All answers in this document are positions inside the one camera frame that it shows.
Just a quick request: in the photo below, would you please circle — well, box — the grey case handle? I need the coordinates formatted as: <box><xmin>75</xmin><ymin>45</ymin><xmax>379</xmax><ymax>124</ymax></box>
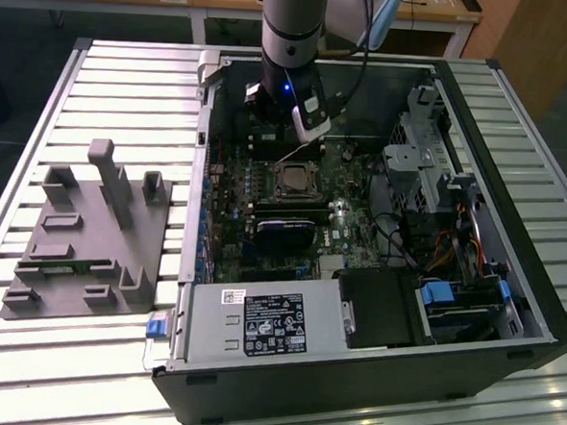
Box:
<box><xmin>194</xmin><ymin>48</ymin><xmax>233</xmax><ymax>92</ymax></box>

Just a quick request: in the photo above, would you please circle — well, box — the black PC case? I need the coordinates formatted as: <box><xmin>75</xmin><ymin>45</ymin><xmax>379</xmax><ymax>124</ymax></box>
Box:
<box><xmin>147</xmin><ymin>40</ymin><xmax>567</xmax><ymax>425</ymax></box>

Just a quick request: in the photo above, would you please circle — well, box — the grey parts rack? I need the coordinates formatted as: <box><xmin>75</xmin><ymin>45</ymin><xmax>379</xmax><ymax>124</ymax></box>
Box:
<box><xmin>0</xmin><ymin>132</ymin><xmax>178</xmax><ymax>331</ymax></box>

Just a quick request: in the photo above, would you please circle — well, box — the brown wooden cabinet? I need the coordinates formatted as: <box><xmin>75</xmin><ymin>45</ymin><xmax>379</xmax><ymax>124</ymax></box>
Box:
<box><xmin>455</xmin><ymin>0</ymin><xmax>567</xmax><ymax>126</ymax></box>

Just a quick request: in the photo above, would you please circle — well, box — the black camera cable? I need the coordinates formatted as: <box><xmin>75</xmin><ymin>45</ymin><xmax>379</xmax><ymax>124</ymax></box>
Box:
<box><xmin>325</xmin><ymin>0</ymin><xmax>375</xmax><ymax>120</ymax></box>

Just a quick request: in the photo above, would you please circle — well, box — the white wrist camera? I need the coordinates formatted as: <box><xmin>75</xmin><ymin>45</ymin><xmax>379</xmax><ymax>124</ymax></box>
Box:
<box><xmin>289</xmin><ymin>92</ymin><xmax>334</xmax><ymax>145</ymax></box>

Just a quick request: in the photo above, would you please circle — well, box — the grey metal drive cage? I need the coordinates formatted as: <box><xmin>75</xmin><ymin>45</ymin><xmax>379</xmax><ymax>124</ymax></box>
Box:
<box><xmin>377</xmin><ymin>82</ymin><xmax>471</xmax><ymax>219</ymax></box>

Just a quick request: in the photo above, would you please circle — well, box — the silver chipset heatsink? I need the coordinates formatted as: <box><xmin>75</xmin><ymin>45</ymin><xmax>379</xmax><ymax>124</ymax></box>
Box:
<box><xmin>317</xmin><ymin>252</ymin><xmax>349</xmax><ymax>280</ymax></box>

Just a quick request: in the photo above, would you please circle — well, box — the yellow orange wire bundle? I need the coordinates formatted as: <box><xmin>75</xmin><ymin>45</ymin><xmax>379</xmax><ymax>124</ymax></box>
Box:
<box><xmin>423</xmin><ymin>228</ymin><xmax>486</xmax><ymax>280</ymax></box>

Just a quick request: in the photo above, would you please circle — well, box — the blue case latch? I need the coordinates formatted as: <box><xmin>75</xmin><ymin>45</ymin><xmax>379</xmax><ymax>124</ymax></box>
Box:
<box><xmin>144</xmin><ymin>311</ymin><xmax>169</xmax><ymax>342</ymax></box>

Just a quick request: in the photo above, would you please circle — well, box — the grey power supply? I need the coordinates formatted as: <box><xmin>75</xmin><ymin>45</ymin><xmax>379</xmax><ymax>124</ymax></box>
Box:
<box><xmin>183</xmin><ymin>270</ymin><xmax>347</xmax><ymax>372</ymax></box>

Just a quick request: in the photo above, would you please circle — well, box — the black drive bay box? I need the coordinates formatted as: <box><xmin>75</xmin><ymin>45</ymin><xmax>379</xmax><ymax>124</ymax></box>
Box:
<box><xmin>333</xmin><ymin>265</ymin><xmax>426</xmax><ymax>353</ymax></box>

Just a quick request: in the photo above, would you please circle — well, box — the CPU socket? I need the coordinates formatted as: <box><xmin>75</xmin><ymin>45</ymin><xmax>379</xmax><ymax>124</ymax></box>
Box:
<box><xmin>270</xmin><ymin>157</ymin><xmax>325</xmax><ymax>205</ymax></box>

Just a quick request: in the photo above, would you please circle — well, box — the green motherboard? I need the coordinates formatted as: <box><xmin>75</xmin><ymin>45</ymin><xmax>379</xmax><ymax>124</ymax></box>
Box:
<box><xmin>195</xmin><ymin>129</ymin><xmax>390</xmax><ymax>295</ymax></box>

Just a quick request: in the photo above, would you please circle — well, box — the metal wire locking lever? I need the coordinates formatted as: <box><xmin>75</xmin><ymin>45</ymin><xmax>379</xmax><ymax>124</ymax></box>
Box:
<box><xmin>274</xmin><ymin>141</ymin><xmax>312</xmax><ymax>169</ymax></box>

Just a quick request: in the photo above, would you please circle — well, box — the silver CPU plate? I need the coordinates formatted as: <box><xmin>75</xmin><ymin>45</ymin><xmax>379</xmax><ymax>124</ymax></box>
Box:
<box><xmin>283</xmin><ymin>168</ymin><xmax>312</xmax><ymax>194</ymax></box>

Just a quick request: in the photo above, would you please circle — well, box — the blue disk carrier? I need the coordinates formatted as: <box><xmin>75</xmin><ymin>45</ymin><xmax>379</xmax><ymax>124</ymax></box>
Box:
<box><xmin>416</xmin><ymin>277</ymin><xmax>458</xmax><ymax>313</ymax></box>

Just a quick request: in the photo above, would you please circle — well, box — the black graphics card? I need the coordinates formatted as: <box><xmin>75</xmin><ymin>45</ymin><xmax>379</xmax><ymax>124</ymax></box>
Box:
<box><xmin>254</xmin><ymin>213</ymin><xmax>319</xmax><ymax>250</ymax></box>

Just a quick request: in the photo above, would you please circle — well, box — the metal socket cover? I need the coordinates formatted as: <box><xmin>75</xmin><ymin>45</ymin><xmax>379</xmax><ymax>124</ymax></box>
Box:
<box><xmin>273</xmin><ymin>161</ymin><xmax>322</xmax><ymax>202</ymax></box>

